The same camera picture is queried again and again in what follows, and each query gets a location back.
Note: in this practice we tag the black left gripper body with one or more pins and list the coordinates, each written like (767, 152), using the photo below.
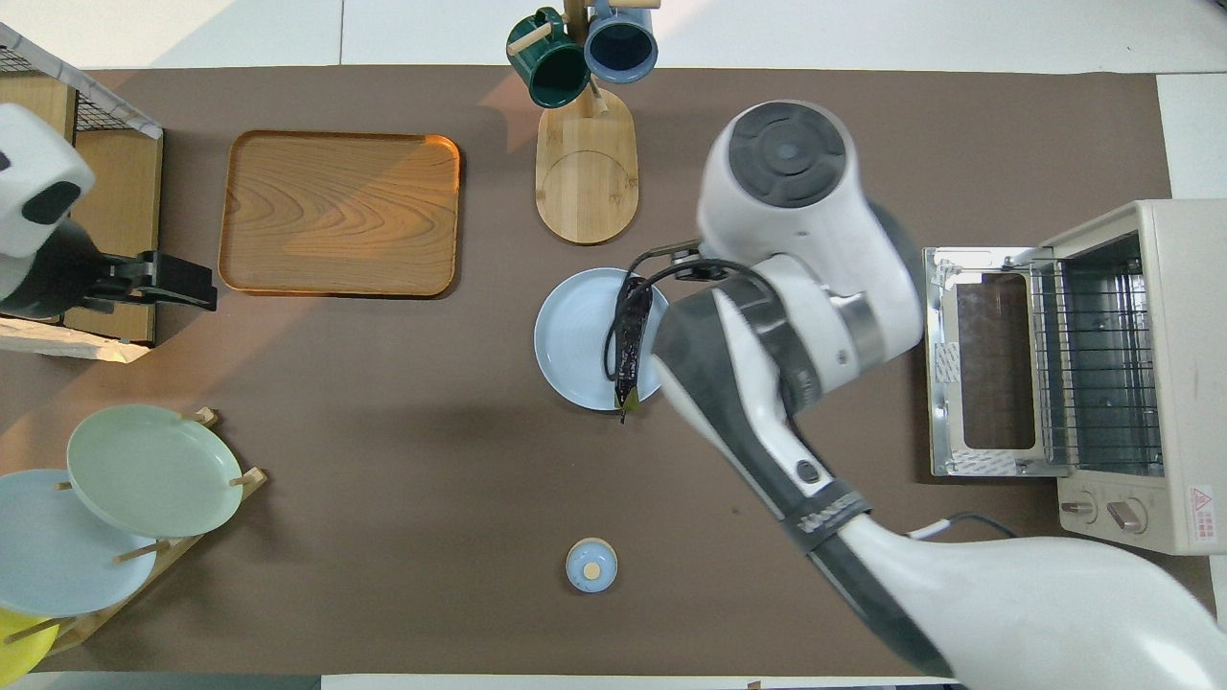
(173, 278)

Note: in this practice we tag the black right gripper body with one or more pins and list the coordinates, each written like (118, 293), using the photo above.
(692, 261)

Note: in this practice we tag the light blue serving plate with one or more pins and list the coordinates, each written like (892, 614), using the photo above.
(575, 335)

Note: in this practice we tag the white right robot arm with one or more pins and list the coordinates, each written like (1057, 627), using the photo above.
(786, 211)

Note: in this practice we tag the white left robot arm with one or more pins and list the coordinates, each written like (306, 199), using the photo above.
(38, 192)

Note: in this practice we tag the oven control knob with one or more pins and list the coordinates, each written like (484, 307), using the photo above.
(1127, 516)
(1080, 508)

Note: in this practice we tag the cream toaster oven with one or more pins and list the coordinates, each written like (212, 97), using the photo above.
(1189, 364)

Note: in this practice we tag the wooden shelf unit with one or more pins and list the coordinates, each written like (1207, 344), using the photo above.
(125, 192)

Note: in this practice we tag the wooden mug tree stand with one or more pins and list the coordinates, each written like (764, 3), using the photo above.
(587, 182)

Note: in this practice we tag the wooden serving tray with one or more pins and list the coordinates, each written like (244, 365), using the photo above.
(335, 216)

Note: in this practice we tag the pale green plate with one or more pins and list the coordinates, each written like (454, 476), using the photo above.
(153, 470)

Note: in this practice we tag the blue mug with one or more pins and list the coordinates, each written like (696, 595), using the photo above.
(621, 46)

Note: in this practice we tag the dark green mug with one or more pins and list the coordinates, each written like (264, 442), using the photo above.
(556, 72)

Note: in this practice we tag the brown table mat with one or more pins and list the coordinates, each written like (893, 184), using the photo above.
(383, 431)

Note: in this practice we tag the wooden plate rack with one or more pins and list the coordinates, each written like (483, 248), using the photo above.
(182, 548)

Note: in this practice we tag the light blue racked plate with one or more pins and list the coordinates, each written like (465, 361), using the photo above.
(48, 556)

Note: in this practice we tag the small blue lidded jar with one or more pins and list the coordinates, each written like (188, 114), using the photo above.
(591, 567)

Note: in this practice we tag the yellow plate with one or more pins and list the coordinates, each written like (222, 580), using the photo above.
(19, 652)

